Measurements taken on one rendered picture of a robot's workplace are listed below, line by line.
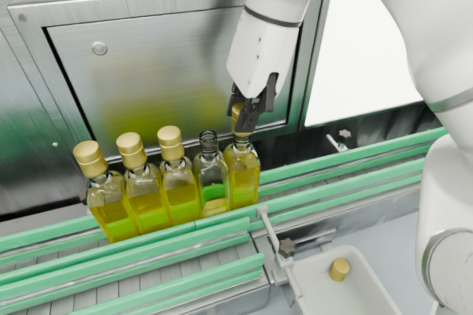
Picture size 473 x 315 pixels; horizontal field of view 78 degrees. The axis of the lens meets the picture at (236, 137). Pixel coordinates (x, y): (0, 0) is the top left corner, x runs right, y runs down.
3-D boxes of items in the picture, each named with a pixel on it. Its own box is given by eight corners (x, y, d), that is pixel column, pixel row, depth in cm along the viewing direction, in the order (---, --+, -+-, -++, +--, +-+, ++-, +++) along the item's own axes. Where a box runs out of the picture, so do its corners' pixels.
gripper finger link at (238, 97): (230, 70, 45) (221, 105, 49) (236, 80, 43) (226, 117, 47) (248, 72, 47) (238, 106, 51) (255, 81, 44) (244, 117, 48)
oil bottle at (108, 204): (146, 230, 62) (119, 162, 48) (149, 254, 58) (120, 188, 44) (118, 238, 61) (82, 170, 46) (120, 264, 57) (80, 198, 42)
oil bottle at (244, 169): (248, 202, 67) (251, 133, 53) (257, 223, 63) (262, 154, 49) (224, 209, 66) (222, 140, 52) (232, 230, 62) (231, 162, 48)
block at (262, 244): (267, 249, 66) (269, 233, 61) (284, 292, 59) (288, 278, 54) (252, 254, 65) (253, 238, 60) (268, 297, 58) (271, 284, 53)
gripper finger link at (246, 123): (244, 92, 41) (233, 130, 45) (252, 105, 38) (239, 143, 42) (264, 93, 42) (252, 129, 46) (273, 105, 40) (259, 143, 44)
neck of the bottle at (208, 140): (216, 148, 50) (215, 127, 47) (220, 160, 48) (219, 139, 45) (199, 152, 49) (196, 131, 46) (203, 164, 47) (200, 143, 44)
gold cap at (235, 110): (248, 121, 49) (249, 99, 46) (256, 133, 47) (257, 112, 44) (229, 124, 48) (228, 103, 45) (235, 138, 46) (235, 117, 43)
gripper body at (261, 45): (234, -13, 38) (217, 66, 44) (265, 13, 31) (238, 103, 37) (284, -3, 41) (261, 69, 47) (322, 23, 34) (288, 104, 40)
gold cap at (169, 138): (182, 143, 47) (179, 122, 45) (186, 158, 45) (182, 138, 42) (160, 148, 47) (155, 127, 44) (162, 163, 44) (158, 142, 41)
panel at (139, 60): (430, 95, 82) (505, -44, 60) (438, 100, 80) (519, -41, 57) (93, 167, 62) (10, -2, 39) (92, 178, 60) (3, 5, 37)
